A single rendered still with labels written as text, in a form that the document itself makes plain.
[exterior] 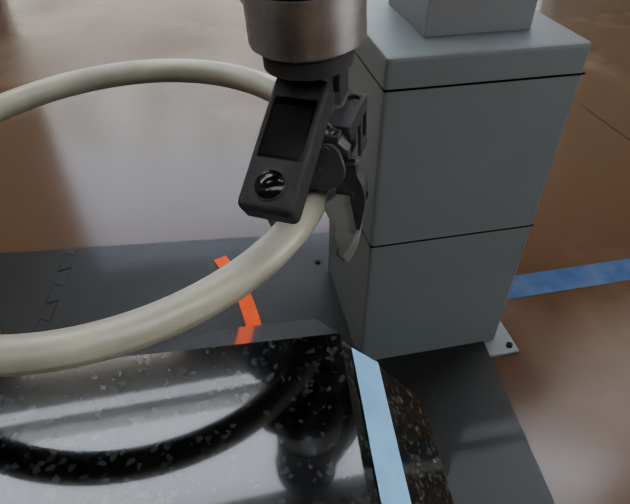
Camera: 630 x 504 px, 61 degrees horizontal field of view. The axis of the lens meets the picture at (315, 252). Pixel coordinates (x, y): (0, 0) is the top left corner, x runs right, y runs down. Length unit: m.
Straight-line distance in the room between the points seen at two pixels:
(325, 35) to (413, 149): 0.71
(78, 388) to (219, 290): 0.17
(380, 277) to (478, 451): 0.47
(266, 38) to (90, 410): 0.33
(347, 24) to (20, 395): 0.40
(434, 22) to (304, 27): 0.72
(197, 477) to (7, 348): 0.16
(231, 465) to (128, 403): 0.11
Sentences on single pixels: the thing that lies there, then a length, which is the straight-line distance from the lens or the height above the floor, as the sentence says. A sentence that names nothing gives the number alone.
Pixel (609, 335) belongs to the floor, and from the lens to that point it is 1.79.
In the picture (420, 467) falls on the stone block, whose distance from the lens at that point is 0.51.
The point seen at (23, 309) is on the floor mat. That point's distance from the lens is 1.84.
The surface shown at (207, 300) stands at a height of 0.90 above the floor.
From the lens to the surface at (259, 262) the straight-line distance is 0.42.
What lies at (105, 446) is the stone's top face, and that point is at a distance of 0.47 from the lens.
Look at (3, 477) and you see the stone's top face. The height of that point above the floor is 0.80.
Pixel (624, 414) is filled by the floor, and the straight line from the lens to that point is 1.62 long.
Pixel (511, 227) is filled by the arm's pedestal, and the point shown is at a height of 0.43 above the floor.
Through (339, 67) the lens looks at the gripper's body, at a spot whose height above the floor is 1.04.
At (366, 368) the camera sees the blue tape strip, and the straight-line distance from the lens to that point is 0.51.
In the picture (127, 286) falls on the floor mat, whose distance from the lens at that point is 1.79.
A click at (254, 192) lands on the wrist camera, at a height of 0.97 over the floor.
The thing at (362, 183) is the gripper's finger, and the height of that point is 0.94.
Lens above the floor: 1.19
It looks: 40 degrees down
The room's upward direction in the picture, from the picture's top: straight up
